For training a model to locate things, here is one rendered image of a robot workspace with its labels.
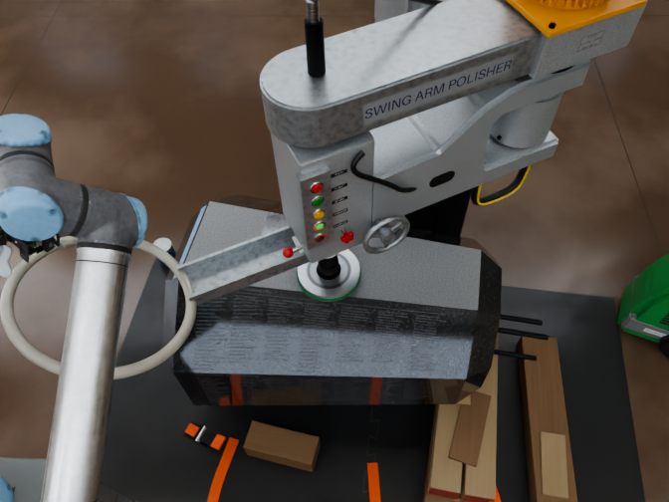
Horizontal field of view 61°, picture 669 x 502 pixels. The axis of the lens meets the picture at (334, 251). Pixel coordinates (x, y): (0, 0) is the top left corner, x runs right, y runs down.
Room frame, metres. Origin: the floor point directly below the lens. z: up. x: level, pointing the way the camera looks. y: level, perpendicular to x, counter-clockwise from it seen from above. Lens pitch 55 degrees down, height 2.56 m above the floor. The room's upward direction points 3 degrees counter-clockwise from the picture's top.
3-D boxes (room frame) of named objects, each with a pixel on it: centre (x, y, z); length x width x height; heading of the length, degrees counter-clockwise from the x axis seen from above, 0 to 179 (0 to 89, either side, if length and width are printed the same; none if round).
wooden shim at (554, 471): (0.57, -0.85, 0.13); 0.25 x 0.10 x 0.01; 168
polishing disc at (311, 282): (1.05, 0.02, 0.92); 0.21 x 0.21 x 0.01
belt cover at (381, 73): (1.19, -0.30, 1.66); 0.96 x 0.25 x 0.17; 113
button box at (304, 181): (0.92, 0.04, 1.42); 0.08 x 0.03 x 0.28; 113
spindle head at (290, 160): (1.08, -0.05, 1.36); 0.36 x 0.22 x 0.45; 113
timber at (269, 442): (0.71, 0.26, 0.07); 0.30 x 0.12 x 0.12; 74
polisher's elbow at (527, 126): (1.31, -0.58, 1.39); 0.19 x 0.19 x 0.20
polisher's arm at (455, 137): (1.19, -0.34, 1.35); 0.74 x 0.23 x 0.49; 113
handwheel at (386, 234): (0.99, -0.14, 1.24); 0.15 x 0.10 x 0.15; 113
